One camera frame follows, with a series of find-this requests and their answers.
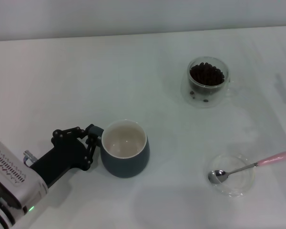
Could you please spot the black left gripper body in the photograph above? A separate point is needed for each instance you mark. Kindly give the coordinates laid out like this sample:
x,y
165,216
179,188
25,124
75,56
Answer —
x,y
62,157

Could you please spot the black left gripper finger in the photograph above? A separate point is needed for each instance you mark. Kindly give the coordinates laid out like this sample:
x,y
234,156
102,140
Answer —
x,y
69,131
91,150

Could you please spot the dark green ceramic mug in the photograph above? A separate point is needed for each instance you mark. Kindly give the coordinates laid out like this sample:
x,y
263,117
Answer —
x,y
125,167

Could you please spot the clear double-walled glass cup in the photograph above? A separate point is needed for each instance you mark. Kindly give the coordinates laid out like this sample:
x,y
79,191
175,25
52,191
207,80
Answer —
x,y
188,95

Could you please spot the pile of coffee beans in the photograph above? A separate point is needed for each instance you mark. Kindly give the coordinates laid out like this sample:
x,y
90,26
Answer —
x,y
207,74

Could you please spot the clear glass saucer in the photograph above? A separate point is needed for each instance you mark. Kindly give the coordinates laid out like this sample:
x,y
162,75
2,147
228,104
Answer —
x,y
238,183

